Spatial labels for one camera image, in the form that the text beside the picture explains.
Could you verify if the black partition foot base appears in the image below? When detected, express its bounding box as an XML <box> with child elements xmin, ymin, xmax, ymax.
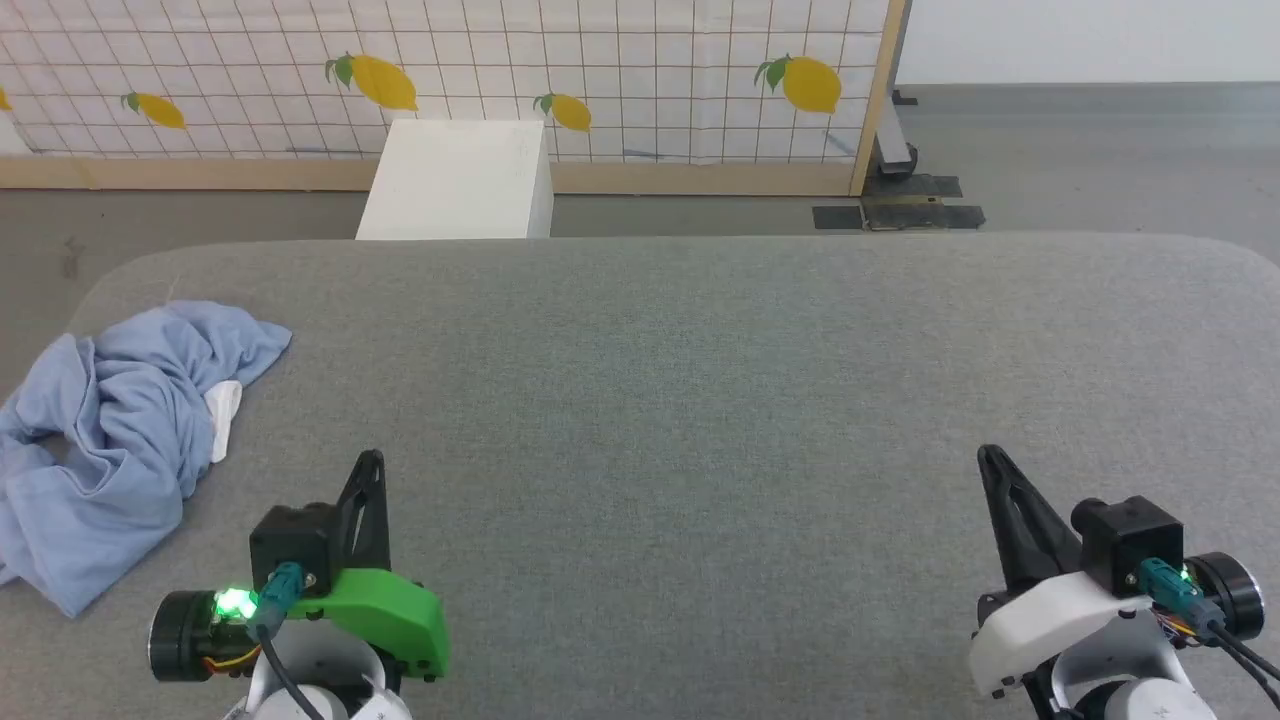
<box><xmin>812</xmin><ymin>90</ymin><xmax>987</xmax><ymax>233</ymax></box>

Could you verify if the lemon print grid partition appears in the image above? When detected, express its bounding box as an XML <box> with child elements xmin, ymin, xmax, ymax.
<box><xmin>0</xmin><ymin>0</ymin><xmax>891</xmax><ymax>164</ymax></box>

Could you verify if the white box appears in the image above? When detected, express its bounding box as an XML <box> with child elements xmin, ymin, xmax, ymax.
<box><xmin>355</xmin><ymin>120</ymin><xmax>554</xmax><ymax>241</ymax></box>

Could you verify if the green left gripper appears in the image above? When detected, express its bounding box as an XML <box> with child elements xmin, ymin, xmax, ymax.
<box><xmin>148</xmin><ymin>450</ymin><xmax>452</xmax><ymax>685</ymax></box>

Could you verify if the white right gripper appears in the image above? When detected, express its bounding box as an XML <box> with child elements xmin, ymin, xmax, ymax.
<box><xmin>967</xmin><ymin>445</ymin><xmax>1265</xmax><ymax>701</ymax></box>

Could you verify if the grey fabric sofa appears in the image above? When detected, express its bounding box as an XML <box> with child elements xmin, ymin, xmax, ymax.
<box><xmin>0</xmin><ymin>233</ymin><xmax>1280</xmax><ymax>720</ymax></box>

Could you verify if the right arm teal-plug black cable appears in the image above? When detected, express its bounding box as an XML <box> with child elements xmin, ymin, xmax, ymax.
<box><xmin>1138</xmin><ymin>559</ymin><xmax>1280</xmax><ymax>707</ymax></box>

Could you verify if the light blue garment white lining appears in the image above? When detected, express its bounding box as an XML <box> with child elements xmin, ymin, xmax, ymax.
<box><xmin>0</xmin><ymin>300</ymin><xmax>294</xmax><ymax>619</ymax></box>

